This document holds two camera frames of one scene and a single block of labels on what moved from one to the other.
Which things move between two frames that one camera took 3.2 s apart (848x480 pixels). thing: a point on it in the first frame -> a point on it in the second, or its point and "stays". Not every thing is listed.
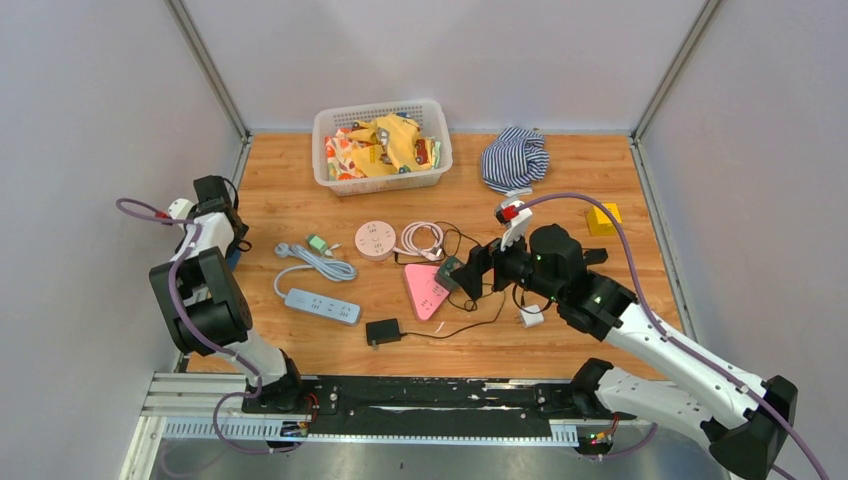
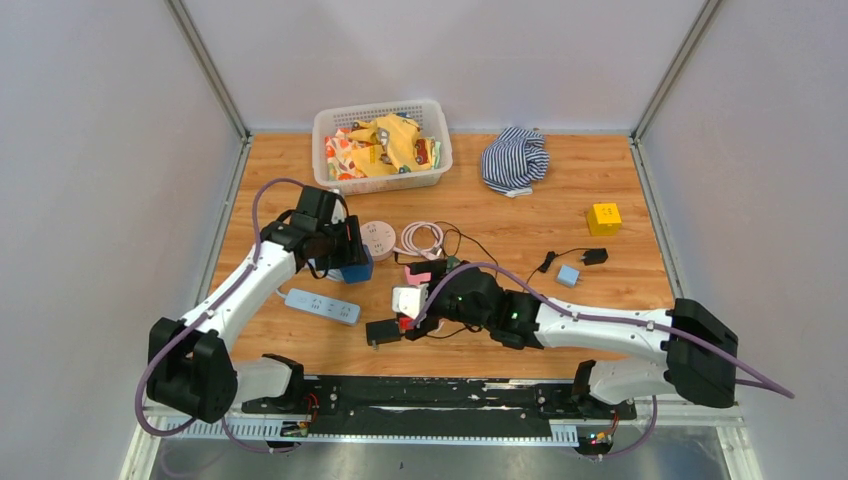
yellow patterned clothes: (382, 145) stays
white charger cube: (520, 227) -> (408, 300)
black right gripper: (481, 260) -> (436, 267)
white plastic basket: (381, 146) stays
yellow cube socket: (599, 223) stays
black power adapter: (384, 331) stays
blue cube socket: (233, 259) -> (359, 273)
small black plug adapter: (595, 255) stays
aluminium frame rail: (213, 78) stays
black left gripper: (236, 242) -> (352, 251)
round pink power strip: (375, 241) stays
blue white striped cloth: (511, 162) stays
